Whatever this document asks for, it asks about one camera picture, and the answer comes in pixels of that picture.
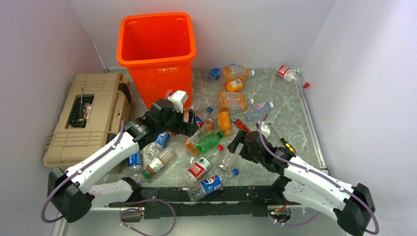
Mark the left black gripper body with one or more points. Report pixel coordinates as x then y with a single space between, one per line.
176 124

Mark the orange soda bottle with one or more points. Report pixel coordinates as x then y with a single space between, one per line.
224 123

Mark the clear bottle white cap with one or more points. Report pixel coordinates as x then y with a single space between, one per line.
226 161

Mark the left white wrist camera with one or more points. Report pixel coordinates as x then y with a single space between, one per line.
178 99

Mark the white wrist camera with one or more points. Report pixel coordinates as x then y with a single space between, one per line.
178 99
263 129

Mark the orange plastic bin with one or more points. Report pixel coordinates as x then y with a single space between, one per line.
158 50

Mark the blue label water bottle middle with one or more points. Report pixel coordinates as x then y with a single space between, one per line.
156 147

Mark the adjustable wrench red handle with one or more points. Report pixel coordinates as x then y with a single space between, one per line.
240 125

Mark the clear purple label bottle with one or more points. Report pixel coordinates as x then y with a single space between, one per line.
258 111

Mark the blue crushed bottle far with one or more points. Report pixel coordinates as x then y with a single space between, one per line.
213 74

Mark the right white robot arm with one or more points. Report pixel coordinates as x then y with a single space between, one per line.
351 206

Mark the yellow black screwdriver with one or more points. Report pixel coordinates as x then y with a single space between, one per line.
283 140

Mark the black base frame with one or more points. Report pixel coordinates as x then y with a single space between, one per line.
254 200

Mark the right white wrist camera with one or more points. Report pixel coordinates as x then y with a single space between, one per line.
263 129

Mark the wide orange label bottle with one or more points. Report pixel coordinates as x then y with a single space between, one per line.
233 102

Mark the orange tea bottle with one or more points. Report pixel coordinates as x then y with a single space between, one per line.
206 129

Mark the pepsi bottle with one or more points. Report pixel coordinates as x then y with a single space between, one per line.
202 116
203 188

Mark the small orange bottle far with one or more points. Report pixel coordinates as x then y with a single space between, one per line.
234 86

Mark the pepsi bottle centre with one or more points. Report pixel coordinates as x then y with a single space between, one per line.
202 116

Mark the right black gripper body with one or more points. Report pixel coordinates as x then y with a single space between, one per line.
247 154

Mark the green plastic bottle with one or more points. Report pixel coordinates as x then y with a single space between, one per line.
210 141

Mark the large orange juice bottle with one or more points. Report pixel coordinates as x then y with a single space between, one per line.
233 72

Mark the tan tool case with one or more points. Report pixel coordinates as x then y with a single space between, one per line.
94 107

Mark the red label cola bottle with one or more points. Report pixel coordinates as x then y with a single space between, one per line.
202 165

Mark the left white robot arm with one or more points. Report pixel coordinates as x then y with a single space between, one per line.
69 190

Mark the blue label water bottle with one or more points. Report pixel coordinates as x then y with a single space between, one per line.
156 147
134 166

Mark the brown tea bottle green cap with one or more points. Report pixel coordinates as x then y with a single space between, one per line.
159 162

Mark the pepsi bottle front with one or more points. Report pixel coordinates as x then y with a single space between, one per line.
203 188

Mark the blue label water bottle left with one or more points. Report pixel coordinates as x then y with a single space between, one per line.
134 166

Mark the red label bottle far corner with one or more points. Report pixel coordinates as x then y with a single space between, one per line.
292 76

